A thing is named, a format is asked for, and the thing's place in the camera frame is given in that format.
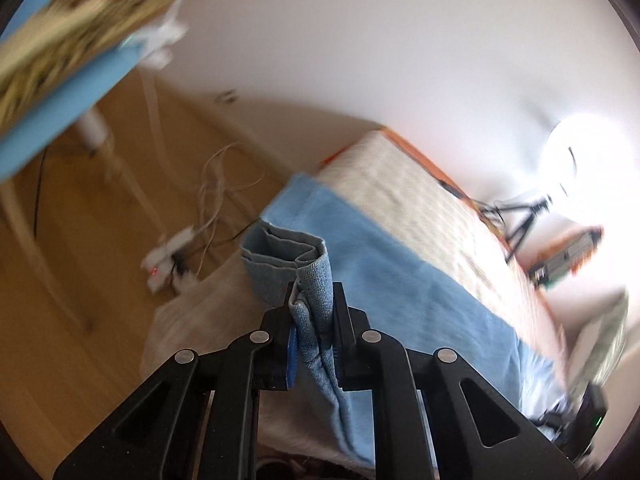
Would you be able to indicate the light blue table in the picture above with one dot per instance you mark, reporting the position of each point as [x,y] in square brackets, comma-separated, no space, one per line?
[60,110]

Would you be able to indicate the white clip lamp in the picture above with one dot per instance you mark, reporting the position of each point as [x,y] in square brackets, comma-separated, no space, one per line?
[162,35]

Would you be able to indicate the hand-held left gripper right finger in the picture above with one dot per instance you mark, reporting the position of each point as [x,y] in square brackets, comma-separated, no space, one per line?
[345,365]

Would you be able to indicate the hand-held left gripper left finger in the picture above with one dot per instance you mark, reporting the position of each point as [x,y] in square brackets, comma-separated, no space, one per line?
[292,365]

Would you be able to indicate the orange bedsheet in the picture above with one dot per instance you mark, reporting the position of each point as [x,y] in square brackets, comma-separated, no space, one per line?
[407,147]

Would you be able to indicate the white power strip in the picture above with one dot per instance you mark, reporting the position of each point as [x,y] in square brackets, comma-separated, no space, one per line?
[165,255]

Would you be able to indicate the black mini tripod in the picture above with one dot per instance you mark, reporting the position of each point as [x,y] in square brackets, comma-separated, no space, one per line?
[522,227]

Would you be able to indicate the silver folded tripod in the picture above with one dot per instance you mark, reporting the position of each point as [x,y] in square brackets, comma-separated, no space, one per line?
[565,260]

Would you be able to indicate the green white patterned pillow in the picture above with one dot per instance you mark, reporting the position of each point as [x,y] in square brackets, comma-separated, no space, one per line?
[607,340]

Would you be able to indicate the light blue denim pants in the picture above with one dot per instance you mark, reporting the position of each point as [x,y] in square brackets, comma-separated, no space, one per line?
[390,280]

